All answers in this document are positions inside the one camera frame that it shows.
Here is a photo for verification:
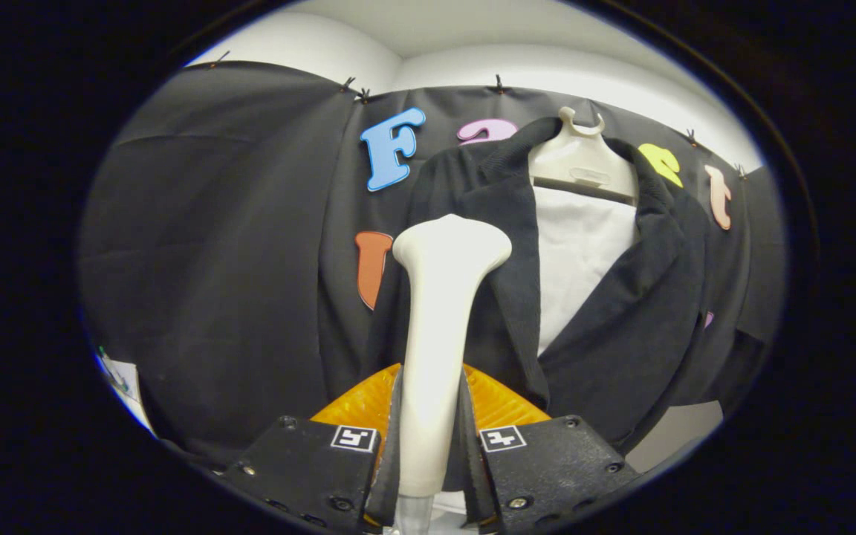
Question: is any black suit jacket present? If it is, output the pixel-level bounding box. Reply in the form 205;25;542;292
365;117;711;454

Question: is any black backdrop cloth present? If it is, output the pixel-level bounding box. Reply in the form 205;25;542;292
77;61;789;469

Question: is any white fabric hanging panel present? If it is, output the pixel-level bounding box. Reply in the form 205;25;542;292
532;186;641;356

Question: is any white garment steamer head with hose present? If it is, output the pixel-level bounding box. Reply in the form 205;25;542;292
392;214;513;535

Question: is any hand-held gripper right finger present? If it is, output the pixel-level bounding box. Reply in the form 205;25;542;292
459;364;641;535

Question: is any grey cabinet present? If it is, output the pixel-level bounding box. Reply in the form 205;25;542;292
625;401;724;474

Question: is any cream plastic hanger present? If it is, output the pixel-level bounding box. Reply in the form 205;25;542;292
528;106;638;205

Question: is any white printed package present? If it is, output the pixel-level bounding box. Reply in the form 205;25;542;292
95;346;155;433

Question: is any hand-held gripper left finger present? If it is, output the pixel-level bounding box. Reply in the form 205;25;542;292
213;364;404;535

